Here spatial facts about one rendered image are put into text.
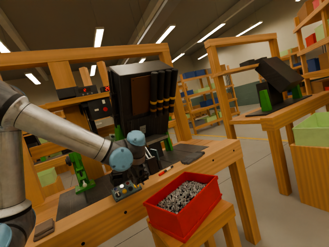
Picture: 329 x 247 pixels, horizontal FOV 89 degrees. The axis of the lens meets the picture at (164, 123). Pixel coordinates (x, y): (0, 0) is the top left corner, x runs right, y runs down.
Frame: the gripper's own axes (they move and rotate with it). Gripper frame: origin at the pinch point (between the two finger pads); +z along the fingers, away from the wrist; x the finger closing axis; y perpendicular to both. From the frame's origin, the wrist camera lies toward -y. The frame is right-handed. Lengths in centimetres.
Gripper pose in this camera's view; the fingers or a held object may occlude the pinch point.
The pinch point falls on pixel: (136, 182)
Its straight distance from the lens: 98.6
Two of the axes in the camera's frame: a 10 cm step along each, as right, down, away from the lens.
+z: -0.7, 8.1, 5.8
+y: 5.5, 5.2, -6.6
